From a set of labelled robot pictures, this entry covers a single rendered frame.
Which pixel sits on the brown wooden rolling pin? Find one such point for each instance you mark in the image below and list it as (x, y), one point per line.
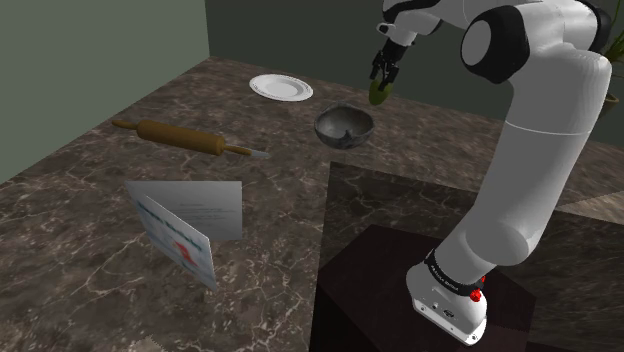
(180, 137)

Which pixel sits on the potted green plant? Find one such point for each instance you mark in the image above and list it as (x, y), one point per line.
(613, 73)

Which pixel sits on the dark grey bowl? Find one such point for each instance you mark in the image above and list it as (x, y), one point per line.
(343, 128)

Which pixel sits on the dark robot stand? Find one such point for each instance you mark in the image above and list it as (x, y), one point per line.
(370, 287)

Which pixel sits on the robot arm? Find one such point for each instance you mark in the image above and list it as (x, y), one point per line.
(541, 146)

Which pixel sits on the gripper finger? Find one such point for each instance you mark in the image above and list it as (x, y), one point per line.
(375, 70)
(391, 74)

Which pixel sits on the open white greeting card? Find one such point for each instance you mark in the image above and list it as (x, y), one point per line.
(195, 219)

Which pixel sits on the white plate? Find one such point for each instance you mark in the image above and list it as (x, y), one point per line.
(281, 88)

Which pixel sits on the green round fruit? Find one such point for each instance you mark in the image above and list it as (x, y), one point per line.
(378, 94)

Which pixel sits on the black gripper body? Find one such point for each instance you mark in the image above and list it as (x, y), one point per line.
(391, 53)

